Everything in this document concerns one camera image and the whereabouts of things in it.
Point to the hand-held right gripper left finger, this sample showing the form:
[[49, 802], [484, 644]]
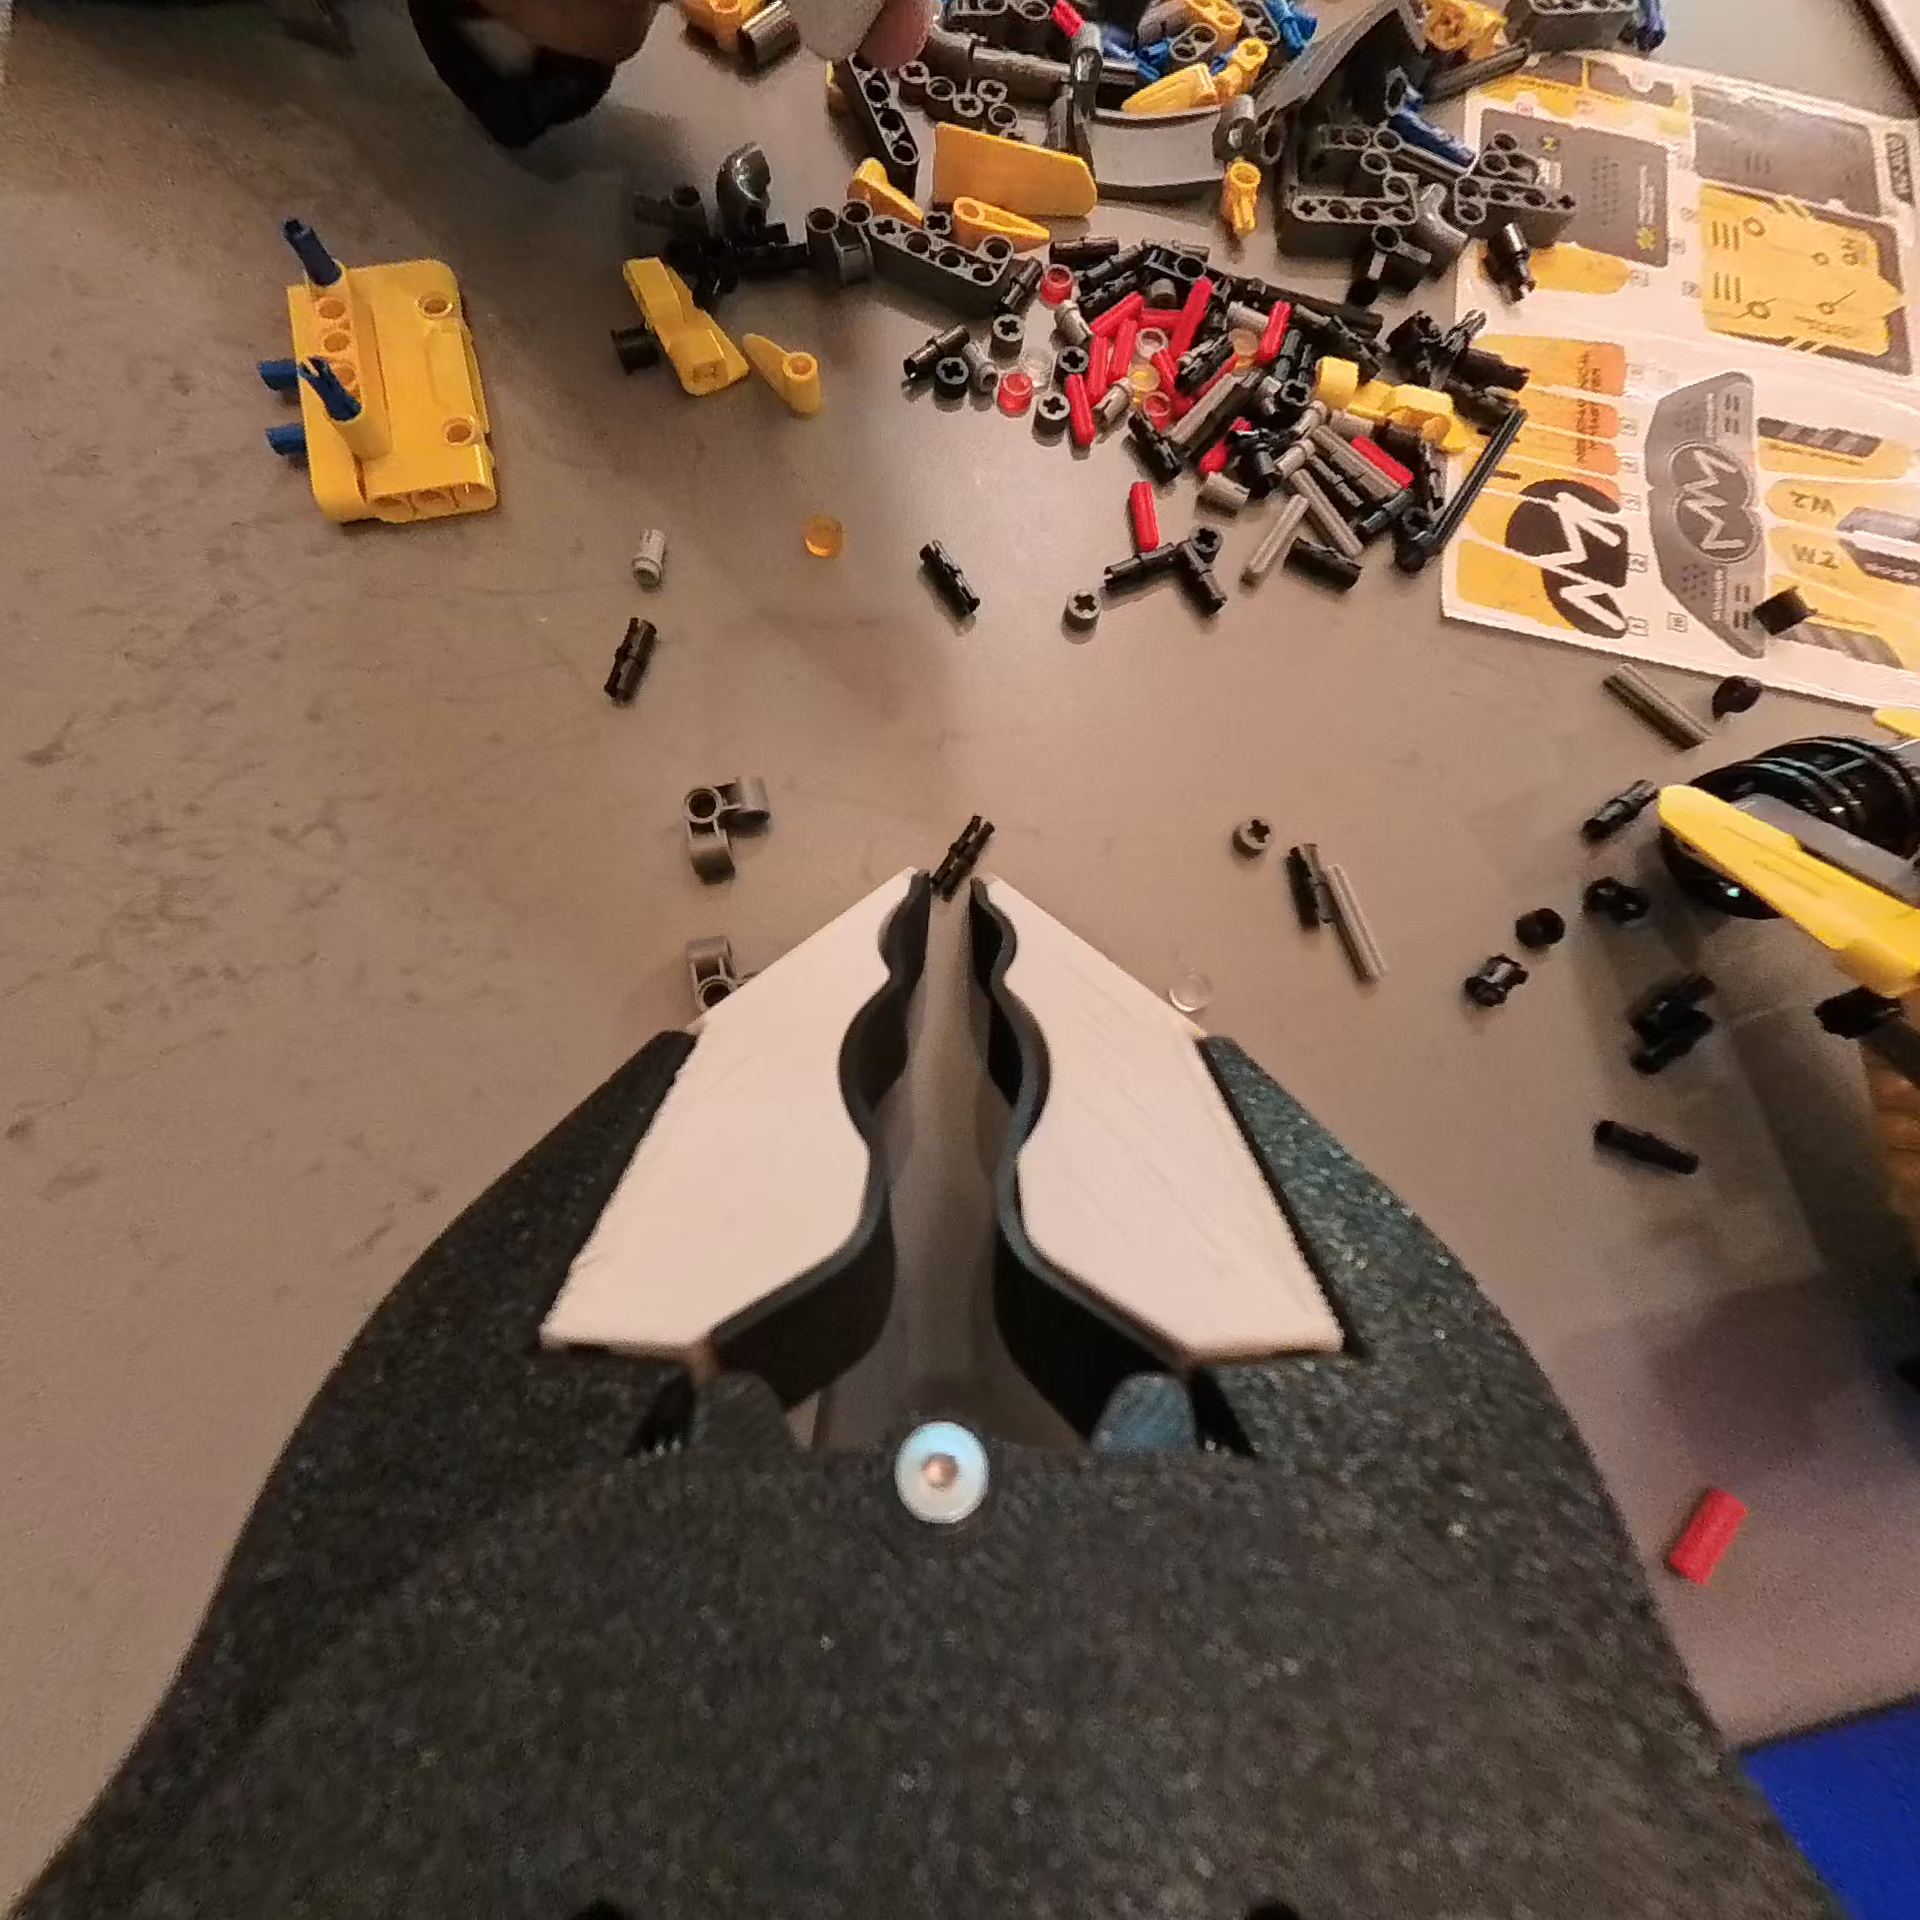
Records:
[[737, 1187]]

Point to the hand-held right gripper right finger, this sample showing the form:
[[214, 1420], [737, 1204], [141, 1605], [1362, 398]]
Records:
[[1168, 1187]]

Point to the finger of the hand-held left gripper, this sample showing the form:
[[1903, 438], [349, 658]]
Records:
[[852, 21]]

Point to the grey toy connector piece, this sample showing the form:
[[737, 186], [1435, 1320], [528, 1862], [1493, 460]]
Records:
[[721, 822], [709, 964]]

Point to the clear round stud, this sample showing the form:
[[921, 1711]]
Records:
[[1189, 989]]

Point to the pile of assorted brick parts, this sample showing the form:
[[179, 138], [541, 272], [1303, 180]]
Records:
[[1003, 175]]

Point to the yellow angled brick piece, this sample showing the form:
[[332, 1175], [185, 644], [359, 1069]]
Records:
[[679, 335]]

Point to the yellow panel with blue pins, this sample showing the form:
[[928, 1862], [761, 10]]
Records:
[[389, 392]]

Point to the light grey toy axle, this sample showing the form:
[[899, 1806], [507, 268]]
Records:
[[1355, 922]]

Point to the small yellow wedge piece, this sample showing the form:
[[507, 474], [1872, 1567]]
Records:
[[782, 372]]

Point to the heap of red black pegs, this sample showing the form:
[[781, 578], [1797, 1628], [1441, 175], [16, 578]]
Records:
[[1115, 325]]

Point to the light grey toy pin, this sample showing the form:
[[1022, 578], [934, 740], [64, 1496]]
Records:
[[647, 553]]

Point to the scattered small black pieces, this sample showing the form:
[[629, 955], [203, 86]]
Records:
[[1646, 1149]]

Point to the orange round stud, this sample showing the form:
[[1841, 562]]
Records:
[[819, 537]]

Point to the black cross-shaped pin assembly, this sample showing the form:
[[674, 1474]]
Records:
[[1168, 568]]

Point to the red toy pin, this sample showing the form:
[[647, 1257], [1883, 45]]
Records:
[[1708, 1533]]

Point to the dark grey toy axle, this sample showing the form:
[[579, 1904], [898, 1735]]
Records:
[[1655, 702]]

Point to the yellow grey toy brick model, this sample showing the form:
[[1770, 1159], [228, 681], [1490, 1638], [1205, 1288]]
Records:
[[1770, 854]]

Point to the black angled small brick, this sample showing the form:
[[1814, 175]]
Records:
[[1781, 606]]

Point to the blue plastic bin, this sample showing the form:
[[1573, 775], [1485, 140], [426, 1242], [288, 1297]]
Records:
[[1846, 1826]]

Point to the yellow and grey sticker sheet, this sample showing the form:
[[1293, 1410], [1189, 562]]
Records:
[[1770, 268]]

